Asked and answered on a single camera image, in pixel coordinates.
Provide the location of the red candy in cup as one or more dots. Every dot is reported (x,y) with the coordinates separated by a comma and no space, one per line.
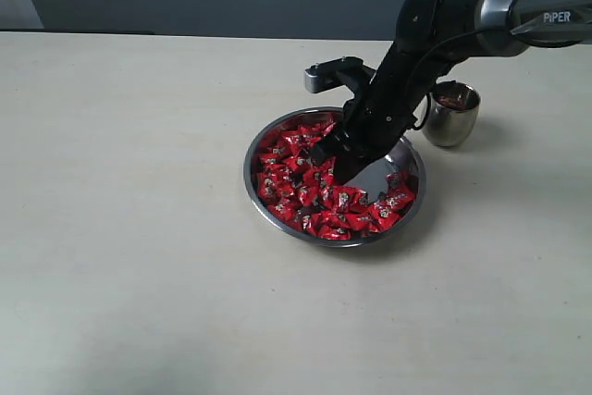
(455,103)

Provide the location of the steel cup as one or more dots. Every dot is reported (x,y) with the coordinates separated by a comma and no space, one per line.
(446,128)

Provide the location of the round steel plate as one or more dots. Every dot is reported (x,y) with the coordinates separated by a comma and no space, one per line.
(268,180)

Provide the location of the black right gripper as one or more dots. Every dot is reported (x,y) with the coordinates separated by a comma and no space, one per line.
(382,107)

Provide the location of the red wrapped candy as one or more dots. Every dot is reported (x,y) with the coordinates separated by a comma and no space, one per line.
(396,179)
(311,133)
(334,233)
(298,164)
(285,209)
(363,224)
(348,199)
(383,215)
(398,199)

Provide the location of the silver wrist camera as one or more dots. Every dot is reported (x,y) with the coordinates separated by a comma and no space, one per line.
(321,77)

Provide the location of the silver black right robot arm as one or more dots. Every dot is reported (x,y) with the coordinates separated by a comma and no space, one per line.
(431,37)

